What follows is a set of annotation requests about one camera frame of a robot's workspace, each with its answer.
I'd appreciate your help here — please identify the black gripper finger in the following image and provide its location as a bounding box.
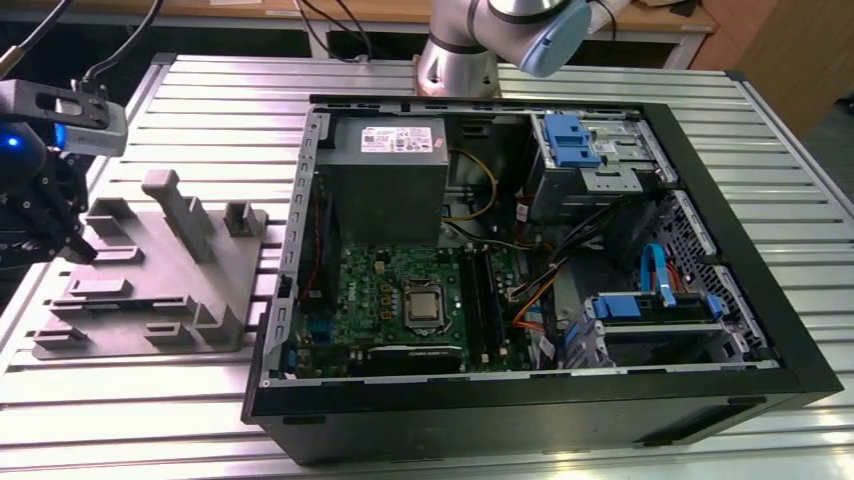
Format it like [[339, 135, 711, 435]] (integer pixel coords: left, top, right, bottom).
[[12, 159, 99, 266]]

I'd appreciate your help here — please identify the grey parts rack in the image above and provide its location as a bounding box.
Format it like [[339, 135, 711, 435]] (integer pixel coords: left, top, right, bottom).
[[30, 168, 272, 361]]

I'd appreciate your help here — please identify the wooden desk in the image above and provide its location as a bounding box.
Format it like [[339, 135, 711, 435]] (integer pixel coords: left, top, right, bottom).
[[0, 0, 719, 71]]

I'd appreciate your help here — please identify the blue expansion slot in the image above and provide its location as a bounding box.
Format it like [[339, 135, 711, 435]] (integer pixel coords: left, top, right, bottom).
[[307, 315, 335, 347]]

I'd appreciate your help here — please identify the grey power supply unit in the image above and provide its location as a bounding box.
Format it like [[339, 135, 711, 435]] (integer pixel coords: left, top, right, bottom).
[[316, 115, 450, 246]]

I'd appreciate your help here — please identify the green motherboard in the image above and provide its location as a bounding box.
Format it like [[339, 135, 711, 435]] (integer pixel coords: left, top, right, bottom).
[[292, 242, 535, 376]]

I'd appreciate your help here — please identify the CPU socket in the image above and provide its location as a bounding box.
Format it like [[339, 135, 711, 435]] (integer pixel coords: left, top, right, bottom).
[[398, 282, 450, 335]]

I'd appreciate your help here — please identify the silver CPU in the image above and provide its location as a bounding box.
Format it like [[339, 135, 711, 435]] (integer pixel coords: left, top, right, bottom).
[[407, 292, 443, 321]]

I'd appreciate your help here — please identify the black graphics card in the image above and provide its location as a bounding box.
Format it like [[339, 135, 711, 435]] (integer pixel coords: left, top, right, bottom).
[[363, 342, 463, 376]]

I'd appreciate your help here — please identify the black PC case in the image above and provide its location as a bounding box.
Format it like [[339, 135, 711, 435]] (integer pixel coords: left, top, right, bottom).
[[239, 92, 846, 466]]

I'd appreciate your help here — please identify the blue drive carrier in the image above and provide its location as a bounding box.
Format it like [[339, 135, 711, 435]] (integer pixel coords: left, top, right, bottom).
[[543, 113, 606, 169]]

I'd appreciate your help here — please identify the silver drive cage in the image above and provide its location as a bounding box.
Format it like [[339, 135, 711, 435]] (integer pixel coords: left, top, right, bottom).
[[530, 112, 675, 226]]

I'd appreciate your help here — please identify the hard disk in blue carrier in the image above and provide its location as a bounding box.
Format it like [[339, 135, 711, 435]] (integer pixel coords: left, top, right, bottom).
[[586, 292, 726, 329]]

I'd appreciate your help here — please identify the silver disk bay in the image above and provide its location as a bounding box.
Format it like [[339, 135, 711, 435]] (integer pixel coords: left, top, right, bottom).
[[583, 294, 753, 369]]

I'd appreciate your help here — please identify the wooden cabinet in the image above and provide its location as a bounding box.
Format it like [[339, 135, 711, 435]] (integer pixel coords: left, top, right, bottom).
[[690, 0, 854, 144]]

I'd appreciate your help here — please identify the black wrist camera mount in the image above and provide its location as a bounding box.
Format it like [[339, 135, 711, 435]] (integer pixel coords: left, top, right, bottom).
[[0, 78, 127, 132]]

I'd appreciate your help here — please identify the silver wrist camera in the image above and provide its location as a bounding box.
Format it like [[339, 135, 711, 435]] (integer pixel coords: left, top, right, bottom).
[[52, 95, 130, 157]]

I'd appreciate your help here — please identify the black cable with brass plug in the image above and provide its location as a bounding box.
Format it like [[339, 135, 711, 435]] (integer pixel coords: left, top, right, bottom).
[[0, 0, 75, 69]]

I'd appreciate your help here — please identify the black camera cable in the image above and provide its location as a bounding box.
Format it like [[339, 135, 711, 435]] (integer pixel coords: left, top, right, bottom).
[[292, 0, 375, 64], [83, 0, 167, 84]]

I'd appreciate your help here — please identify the yellow wire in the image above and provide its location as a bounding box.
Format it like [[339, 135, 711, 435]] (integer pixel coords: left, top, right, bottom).
[[445, 148, 499, 224]]

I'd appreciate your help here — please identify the orange wire bundle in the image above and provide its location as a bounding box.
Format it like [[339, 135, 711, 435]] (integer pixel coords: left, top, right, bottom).
[[510, 279, 559, 332]]

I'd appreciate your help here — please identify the black white wire bundle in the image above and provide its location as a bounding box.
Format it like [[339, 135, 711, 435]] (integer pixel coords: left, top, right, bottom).
[[506, 197, 669, 304]]

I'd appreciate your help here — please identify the blue disk wire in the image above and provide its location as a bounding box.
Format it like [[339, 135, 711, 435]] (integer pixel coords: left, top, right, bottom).
[[638, 242, 679, 307]]

